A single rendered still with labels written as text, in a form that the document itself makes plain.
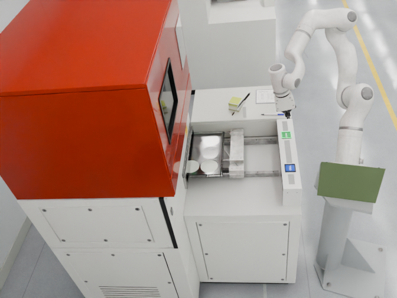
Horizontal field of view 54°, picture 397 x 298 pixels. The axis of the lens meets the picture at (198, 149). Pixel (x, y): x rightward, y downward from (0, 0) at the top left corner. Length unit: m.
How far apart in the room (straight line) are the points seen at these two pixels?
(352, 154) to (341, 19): 0.67
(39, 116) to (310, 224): 2.18
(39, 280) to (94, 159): 1.78
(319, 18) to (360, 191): 0.91
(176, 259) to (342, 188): 0.94
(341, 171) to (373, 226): 1.17
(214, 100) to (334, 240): 1.16
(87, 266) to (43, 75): 1.21
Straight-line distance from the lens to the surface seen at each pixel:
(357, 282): 2.90
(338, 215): 2.40
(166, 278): 2.34
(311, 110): 4.06
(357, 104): 2.14
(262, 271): 2.62
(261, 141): 2.47
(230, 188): 2.24
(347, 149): 2.15
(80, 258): 2.31
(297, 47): 2.11
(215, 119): 2.47
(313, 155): 3.59
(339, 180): 2.12
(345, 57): 2.22
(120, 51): 1.55
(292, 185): 2.07
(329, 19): 2.20
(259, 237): 2.29
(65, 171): 1.74
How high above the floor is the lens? 2.53
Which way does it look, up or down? 43 degrees down
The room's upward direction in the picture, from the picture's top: 10 degrees counter-clockwise
